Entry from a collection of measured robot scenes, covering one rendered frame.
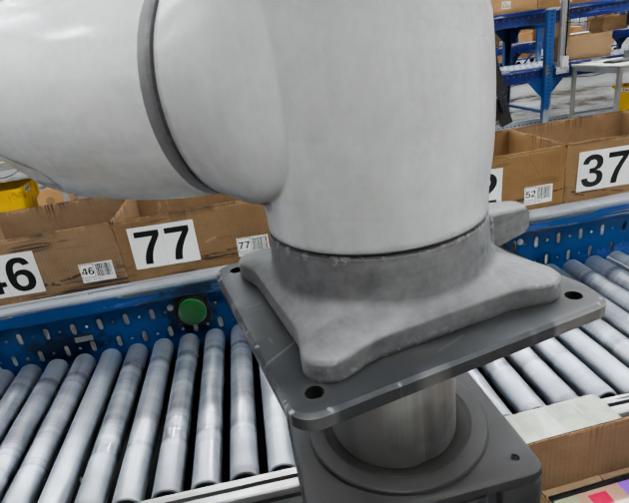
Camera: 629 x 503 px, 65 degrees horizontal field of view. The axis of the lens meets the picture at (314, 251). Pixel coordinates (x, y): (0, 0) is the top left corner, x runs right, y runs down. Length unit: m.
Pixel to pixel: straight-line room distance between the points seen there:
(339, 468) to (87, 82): 0.32
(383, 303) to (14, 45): 0.28
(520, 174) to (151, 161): 1.18
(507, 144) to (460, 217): 1.42
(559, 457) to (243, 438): 0.51
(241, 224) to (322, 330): 0.97
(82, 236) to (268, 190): 1.03
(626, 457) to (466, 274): 0.61
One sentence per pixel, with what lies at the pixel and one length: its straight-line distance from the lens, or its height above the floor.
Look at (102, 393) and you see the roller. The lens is 1.21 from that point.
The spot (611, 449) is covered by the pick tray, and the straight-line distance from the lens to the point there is 0.86.
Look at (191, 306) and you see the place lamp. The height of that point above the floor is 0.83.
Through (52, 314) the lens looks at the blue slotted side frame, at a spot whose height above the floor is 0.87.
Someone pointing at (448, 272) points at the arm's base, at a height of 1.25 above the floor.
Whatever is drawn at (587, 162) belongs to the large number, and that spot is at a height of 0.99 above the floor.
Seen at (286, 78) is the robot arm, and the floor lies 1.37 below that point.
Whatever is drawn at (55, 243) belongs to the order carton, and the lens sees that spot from 1.33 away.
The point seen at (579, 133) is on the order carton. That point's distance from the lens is 1.85.
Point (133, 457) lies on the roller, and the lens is 1.00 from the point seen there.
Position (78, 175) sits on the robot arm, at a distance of 0.38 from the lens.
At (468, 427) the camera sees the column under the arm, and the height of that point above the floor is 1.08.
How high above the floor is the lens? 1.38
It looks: 23 degrees down
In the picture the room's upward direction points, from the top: 8 degrees counter-clockwise
